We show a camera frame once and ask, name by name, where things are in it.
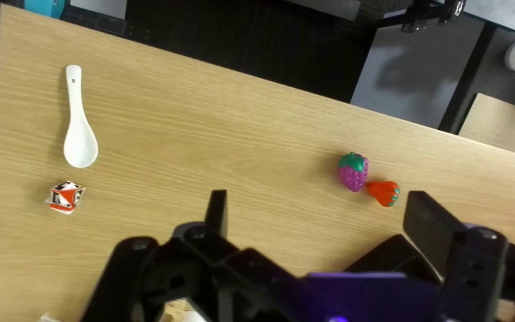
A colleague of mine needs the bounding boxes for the red white crumpled packet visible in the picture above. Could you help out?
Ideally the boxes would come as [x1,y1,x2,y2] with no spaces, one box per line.
[44,178,87,216]

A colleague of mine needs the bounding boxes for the purple toy grape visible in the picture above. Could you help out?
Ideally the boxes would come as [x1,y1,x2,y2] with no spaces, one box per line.
[335,150,369,193]

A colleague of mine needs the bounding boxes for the white ceramic spoon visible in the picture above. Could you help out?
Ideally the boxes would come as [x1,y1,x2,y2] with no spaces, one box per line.
[60,62,99,169]

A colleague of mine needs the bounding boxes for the teal blue box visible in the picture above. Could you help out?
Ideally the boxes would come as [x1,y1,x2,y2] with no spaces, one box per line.
[22,0,69,19]

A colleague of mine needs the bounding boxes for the red toy strawberry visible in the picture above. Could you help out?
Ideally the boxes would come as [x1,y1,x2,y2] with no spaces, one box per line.
[362,178,401,209]

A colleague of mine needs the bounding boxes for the light wooden board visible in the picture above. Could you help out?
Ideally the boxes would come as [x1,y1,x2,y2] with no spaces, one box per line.
[457,91,515,161]

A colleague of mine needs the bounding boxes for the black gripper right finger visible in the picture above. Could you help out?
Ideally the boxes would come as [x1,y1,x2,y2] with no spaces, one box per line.
[342,189,515,322]

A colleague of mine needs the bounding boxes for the grey flat panel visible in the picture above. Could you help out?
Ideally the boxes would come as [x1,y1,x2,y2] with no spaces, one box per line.
[462,0,515,34]

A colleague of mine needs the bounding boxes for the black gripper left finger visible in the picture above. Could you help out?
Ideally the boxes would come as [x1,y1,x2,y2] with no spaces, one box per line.
[80,187,300,322]

